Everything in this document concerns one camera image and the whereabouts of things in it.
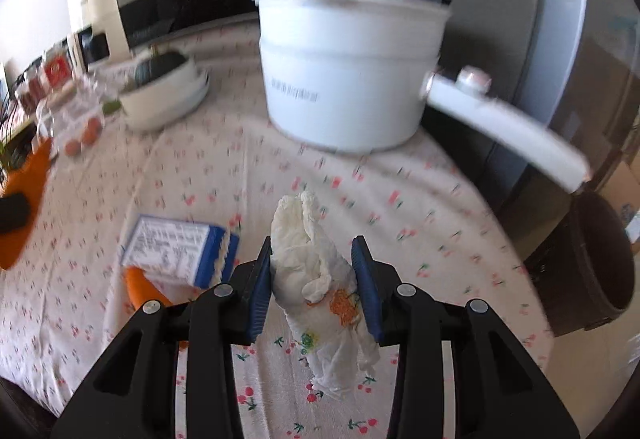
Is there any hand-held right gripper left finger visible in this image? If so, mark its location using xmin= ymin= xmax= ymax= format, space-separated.
xmin=50 ymin=236 xmax=273 ymax=439

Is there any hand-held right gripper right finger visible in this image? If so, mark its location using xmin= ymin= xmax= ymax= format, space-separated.
xmin=350 ymin=235 xmax=581 ymax=439

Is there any white tissue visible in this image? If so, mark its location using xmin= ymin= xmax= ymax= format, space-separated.
xmin=269 ymin=190 xmax=381 ymax=402

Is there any blue cardboard box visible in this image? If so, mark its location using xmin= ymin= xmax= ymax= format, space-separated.
xmin=120 ymin=215 xmax=240 ymax=290

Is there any dark brown trash bin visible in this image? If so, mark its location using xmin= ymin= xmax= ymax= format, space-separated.
xmin=524 ymin=192 xmax=636 ymax=337

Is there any cherry print tablecloth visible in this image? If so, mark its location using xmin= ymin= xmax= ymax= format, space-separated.
xmin=0 ymin=26 xmax=556 ymax=439

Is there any orange wrapper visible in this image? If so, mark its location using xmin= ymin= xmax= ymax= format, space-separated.
xmin=124 ymin=267 xmax=188 ymax=350

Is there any white electric cooking pot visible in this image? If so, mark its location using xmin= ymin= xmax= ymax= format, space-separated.
xmin=252 ymin=0 xmax=591 ymax=194

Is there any dark green squash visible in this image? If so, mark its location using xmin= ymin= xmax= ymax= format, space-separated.
xmin=134 ymin=50 xmax=187 ymax=85

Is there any orange plastic sheet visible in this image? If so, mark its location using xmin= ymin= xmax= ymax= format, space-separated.
xmin=0 ymin=138 xmax=53 ymax=270

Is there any dark object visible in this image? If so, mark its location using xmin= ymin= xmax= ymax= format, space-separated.
xmin=0 ymin=193 xmax=32 ymax=236

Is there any glass jar with cork lid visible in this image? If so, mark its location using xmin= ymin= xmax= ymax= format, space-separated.
xmin=37 ymin=84 xmax=106 ymax=155

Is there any large cardboard box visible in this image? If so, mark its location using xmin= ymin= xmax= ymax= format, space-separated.
xmin=597 ymin=159 xmax=640 ymax=220

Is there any green plant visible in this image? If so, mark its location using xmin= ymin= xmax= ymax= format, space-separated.
xmin=0 ymin=104 xmax=26 ymax=180

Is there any red label jar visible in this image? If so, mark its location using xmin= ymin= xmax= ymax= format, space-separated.
xmin=42 ymin=54 xmax=71 ymax=85

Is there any white air fryer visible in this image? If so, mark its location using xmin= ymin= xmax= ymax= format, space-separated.
xmin=66 ymin=0 xmax=131 ymax=70

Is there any cream bowl with green handle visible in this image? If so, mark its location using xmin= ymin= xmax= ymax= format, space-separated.
xmin=102 ymin=56 xmax=210 ymax=132

